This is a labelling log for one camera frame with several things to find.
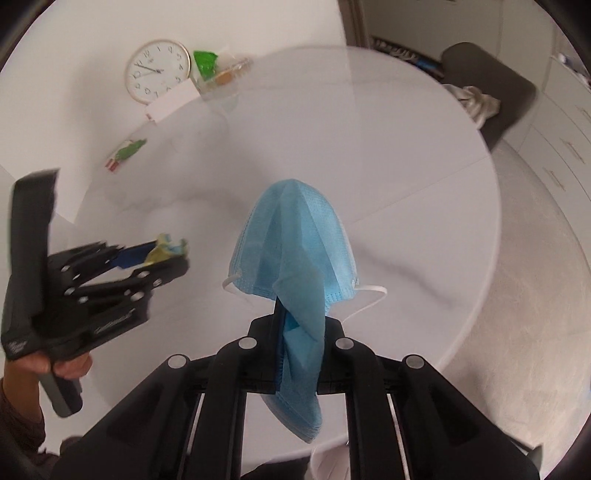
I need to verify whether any green snack bag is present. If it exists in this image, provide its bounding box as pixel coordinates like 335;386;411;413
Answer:
192;50;218;81

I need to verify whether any person's left hand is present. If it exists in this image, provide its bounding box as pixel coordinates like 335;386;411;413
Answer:
2;353;93;423

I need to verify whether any blue face mask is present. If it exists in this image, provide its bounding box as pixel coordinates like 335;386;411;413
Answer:
222;179;388;443

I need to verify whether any white card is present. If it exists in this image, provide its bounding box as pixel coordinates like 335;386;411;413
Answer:
144;79;200;123

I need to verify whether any white trash bin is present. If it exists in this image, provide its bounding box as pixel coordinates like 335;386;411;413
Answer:
308;444;352;480

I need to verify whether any green red candy packet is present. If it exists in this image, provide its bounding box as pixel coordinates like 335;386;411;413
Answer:
105;139;147;172

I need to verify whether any yellow paper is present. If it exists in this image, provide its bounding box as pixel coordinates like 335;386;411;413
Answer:
143;233;188;265

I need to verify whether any white wall clock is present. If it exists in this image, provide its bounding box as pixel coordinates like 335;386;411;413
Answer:
124;39;192;105

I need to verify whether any dark grey chair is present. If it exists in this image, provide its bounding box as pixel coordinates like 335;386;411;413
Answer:
441;42;537;151

